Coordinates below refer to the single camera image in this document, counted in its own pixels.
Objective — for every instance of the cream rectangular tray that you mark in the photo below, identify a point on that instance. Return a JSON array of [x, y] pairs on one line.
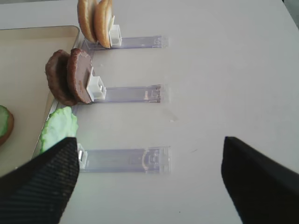
[[24, 88]]

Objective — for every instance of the lettuce leaf on tray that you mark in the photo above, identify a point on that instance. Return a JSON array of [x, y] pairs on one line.
[[4, 116]]

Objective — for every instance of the bread slice under lettuce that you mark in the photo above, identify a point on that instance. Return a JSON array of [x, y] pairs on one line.
[[4, 138]]

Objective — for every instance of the clear lettuce holder rail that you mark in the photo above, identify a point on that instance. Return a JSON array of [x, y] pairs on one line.
[[150, 160]]

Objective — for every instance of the inner bun slice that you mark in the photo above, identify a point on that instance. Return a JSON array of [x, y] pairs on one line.
[[85, 12]]

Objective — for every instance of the outer bun slice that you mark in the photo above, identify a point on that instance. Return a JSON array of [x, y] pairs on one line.
[[102, 19]]

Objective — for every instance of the outer brown meat patty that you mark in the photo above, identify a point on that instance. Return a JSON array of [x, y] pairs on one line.
[[78, 71]]

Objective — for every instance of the clear bun holder rail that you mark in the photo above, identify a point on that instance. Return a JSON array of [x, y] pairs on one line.
[[119, 42]]

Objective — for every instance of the clear patty holder rail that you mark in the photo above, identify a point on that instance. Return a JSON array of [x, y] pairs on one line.
[[101, 94]]

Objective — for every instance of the bun slice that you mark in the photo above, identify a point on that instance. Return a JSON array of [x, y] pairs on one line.
[[85, 12], [102, 19]]

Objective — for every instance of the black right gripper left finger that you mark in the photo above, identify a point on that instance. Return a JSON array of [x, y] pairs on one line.
[[38, 191]]

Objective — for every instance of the inner brown meat patty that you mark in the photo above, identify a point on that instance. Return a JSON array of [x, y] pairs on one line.
[[56, 73]]

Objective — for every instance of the standing green lettuce leaf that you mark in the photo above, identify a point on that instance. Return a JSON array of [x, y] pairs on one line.
[[61, 123]]

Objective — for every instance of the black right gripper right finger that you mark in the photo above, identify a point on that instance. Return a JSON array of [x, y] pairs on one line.
[[262, 190]]

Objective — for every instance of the brown meat patty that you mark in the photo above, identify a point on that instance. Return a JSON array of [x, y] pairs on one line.
[[78, 71], [56, 73]]

